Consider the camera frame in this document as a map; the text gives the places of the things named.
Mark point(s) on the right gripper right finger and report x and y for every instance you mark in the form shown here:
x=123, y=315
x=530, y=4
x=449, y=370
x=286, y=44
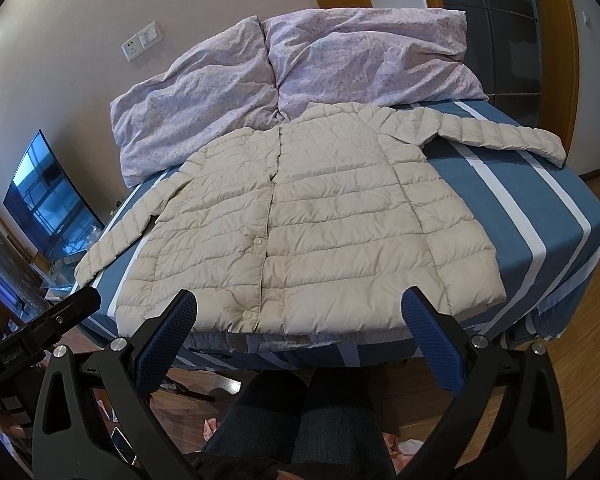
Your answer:
x=528, y=437

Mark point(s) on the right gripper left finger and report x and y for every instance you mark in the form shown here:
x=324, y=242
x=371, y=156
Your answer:
x=70, y=439

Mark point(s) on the beige quilted down jacket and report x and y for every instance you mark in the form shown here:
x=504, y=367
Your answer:
x=316, y=226

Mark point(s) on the blue white striped bed sheet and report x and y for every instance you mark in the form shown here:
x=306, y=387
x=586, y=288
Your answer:
x=542, y=220

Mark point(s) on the flat screen television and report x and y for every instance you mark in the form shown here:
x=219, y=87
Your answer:
x=46, y=206

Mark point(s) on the dark glass door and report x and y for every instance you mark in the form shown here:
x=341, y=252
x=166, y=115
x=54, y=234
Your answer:
x=504, y=51

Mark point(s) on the lilac floral duvet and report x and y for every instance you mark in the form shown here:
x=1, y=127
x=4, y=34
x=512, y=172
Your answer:
x=259, y=73

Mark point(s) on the wooden door frame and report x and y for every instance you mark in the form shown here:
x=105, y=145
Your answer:
x=560, y=60

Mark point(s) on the white wall socket switch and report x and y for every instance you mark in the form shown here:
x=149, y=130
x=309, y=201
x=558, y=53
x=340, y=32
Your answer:
x=142, y=41

